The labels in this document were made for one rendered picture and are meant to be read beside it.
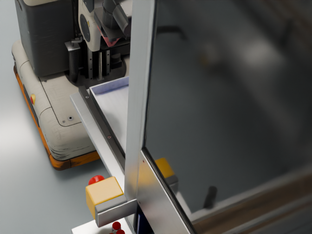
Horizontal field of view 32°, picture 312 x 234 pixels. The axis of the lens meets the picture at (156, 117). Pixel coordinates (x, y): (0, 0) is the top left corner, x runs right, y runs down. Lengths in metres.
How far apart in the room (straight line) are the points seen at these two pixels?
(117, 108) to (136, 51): 0.65
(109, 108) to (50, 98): 0.86
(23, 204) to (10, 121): 0.46
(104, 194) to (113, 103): 0.42
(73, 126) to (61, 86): 0.23
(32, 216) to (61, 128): 0.39
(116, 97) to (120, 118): 0.08
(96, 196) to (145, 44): 0.45
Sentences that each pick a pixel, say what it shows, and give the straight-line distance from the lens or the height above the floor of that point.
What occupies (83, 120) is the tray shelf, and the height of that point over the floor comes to 0.88.
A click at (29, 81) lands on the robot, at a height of 0.26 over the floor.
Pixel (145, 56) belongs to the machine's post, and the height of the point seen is 1.45.
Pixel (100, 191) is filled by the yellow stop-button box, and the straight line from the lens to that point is 1.21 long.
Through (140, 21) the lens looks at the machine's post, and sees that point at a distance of 0.86.
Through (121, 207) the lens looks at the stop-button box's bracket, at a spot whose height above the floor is 1.02.
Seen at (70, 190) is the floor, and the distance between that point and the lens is 2.43.
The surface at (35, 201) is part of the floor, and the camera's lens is 2.42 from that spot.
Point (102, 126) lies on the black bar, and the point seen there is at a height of 0.90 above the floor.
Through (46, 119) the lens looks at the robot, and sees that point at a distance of 2.33.
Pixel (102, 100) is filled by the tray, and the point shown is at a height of 0.88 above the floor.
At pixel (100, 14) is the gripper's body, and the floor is 1.17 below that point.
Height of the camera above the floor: 2.06
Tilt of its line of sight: 50 degrees down
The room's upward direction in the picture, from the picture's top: 6 degrees clockwise
